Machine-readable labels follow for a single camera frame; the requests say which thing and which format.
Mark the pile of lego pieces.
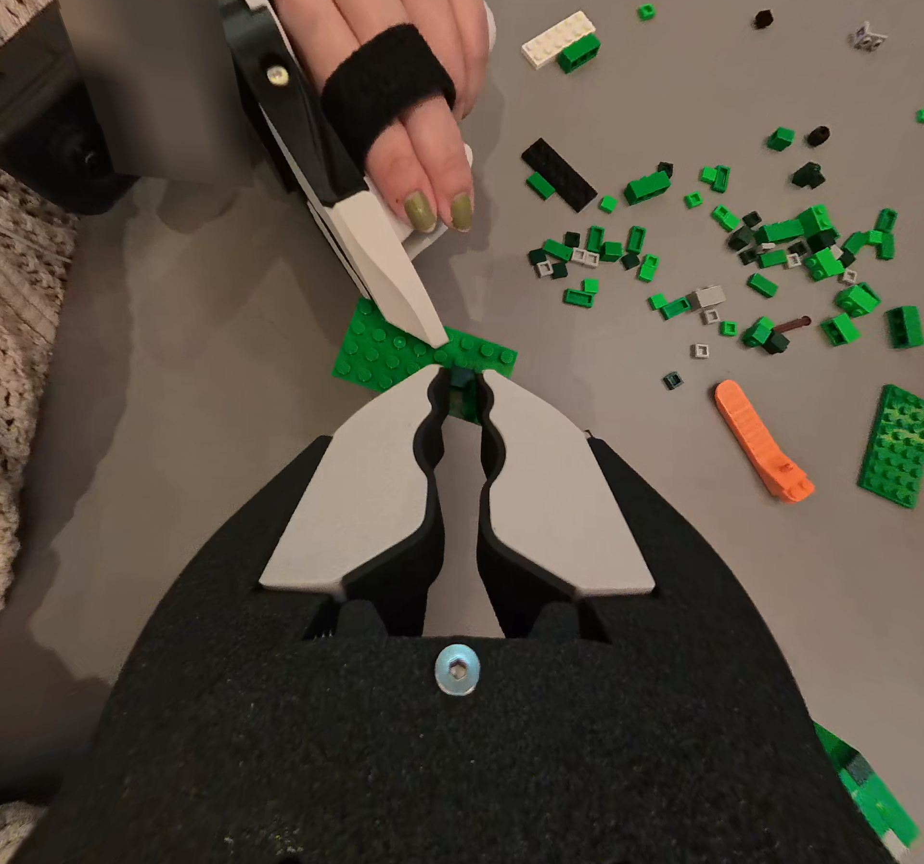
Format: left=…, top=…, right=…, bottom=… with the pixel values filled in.
left=526, top=160, right=924, bottom=392

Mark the black lego plate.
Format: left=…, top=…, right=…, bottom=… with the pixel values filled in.
left=521, top=138, right=599, bottom=214

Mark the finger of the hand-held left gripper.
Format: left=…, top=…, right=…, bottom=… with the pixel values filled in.
left=327, top=187, right=450, bottom=350
left=305, top=202, right=374, bottom=299

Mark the green lego block model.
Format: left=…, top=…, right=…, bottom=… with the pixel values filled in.
left=814, top=721, right=921, bottom=864

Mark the person's cream knit sweater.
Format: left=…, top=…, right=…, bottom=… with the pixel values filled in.
left=0, top=0, right=80, bottom=612

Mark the orange brick separator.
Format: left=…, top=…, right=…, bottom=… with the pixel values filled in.
left=715, top=379, right=817, bottom=503

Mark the green lego brick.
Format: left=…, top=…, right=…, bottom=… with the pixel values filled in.
left=556, top=34, right=602, bottom=74

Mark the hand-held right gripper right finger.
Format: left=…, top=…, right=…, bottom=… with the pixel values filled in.
left=475, top=371, right=656, bottom=601

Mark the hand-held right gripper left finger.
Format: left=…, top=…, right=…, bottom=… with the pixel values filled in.
left=258, top=366, right=446, bottom=599

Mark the white lego brick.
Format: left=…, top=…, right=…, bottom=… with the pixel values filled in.
left=521, top=11, right=599, bottom=71

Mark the green lego base plate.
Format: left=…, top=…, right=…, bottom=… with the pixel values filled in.
left=332, top=297, right=519, bottom=425
left=858, top=384, right=924, bottom=510

